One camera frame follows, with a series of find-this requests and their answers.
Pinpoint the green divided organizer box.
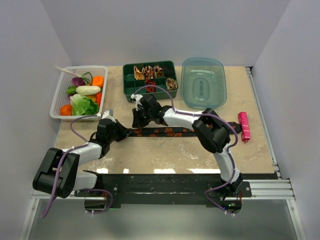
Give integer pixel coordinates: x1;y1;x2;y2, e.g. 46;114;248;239
122;60;179;103

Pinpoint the multicolour patterned rolled tie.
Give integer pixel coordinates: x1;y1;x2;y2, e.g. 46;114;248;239
142;65;155;79

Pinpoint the orange toy fruit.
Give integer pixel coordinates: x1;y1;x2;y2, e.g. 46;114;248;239
91;76;105;88
59;104;73;116

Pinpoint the pink rectangular box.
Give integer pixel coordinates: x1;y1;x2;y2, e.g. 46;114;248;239
238;111;251;143

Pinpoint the clear blue plastic tub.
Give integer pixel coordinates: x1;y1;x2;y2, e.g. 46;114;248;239
181;57;227;109

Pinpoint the orange toy fruit upper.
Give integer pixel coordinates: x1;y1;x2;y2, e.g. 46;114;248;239
91;76;105;88

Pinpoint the black orange floral tie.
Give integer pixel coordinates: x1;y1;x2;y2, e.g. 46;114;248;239
124;121;242;138

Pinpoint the white plastic basket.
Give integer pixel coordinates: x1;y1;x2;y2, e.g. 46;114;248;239
49;65;108;121

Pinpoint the purple toy turnip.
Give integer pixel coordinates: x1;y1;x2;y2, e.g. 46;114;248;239
71;77;85;87

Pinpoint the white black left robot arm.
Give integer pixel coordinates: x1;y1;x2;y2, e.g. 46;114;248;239
32;118;132;198

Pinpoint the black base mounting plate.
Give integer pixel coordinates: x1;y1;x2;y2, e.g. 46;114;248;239
75;173;252;213

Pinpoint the orange navy striped rolled tie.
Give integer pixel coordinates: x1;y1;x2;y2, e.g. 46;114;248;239
145;79;157;93

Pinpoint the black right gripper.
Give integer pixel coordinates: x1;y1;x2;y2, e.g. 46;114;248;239
132;105;153;129

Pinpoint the orange toy fruit lower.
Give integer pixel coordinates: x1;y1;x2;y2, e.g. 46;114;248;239
59;104;73;116

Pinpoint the white toy radish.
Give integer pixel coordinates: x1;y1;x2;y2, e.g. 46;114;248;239
76;85;101;96

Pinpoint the cream brown floral rolled tie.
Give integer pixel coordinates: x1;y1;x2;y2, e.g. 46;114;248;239
165;78;178;91

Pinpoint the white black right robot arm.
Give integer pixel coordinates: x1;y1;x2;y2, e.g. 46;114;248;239
130;94;243;197

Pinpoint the beige rolled tie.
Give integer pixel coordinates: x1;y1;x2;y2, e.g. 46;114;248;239
133;65;145;81

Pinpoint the green toy lettuce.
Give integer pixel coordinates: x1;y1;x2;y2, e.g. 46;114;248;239
70;94;99;116

